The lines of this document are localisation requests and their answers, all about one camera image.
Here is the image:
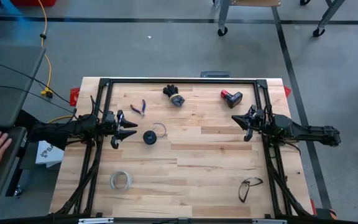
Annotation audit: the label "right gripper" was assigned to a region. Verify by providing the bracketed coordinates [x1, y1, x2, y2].
[231, 105, 266, 142]

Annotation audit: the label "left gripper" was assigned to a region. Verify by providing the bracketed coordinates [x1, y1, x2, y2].
[103, 109, 139, 150]

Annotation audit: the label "black wire spool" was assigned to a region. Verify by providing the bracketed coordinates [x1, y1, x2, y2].
[142, 130, 158, 146]

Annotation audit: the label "thin blue wire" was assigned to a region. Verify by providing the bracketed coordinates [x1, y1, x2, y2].
[152, 122, 167, 139]

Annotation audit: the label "red black tool battery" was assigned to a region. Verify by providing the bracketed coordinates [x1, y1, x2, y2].
[221, 89, 244, 109]

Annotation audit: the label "clear tape roll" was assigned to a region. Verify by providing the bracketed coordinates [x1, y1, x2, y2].
[109, 170, 133, 191]

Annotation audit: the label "grey metal plate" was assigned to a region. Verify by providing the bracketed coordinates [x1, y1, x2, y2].
[200, 71, 231, 78]

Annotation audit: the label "black glove blue yellow cuff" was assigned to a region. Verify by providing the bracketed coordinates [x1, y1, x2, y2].
[162, 84, 186, 108]

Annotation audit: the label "black safety glasses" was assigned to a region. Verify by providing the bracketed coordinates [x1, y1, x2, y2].
[237, 177, 264, 203]

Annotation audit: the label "white printed box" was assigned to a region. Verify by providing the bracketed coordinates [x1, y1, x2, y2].
[35, 139, 65, 168]

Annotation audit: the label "black angled stand bar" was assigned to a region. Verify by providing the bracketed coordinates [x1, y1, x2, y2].
[13, 109, 70, 151]

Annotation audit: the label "wooden table on casters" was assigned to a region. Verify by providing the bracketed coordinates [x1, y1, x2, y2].
[216, 0, 346, 38]

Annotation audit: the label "grey desk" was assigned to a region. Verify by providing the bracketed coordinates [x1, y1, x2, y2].
[0, 45, 46, 211]

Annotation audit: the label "red plastic crate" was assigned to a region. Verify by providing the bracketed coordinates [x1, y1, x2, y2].
[10, 0, 57, 7]

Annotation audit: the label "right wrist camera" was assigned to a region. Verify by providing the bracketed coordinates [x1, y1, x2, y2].
[253, 108, 265, 124]

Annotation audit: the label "red blue handled pliers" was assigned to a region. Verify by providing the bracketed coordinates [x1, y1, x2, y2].
[130, 99, 147, 117]

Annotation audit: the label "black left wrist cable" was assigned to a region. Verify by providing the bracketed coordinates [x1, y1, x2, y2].
[73, 95, 105, 124]

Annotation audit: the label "yellow power cable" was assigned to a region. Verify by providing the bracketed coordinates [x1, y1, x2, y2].
[37, 0, 74, 124]

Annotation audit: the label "silver metal bracket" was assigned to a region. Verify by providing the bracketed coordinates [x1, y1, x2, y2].
[78, 217, 114, 224]
[252, 218, 288, 224]

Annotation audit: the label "black desk cable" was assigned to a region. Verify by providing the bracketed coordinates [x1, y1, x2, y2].
[0, 57, 71, 104]
[0, 84, 76, 114]

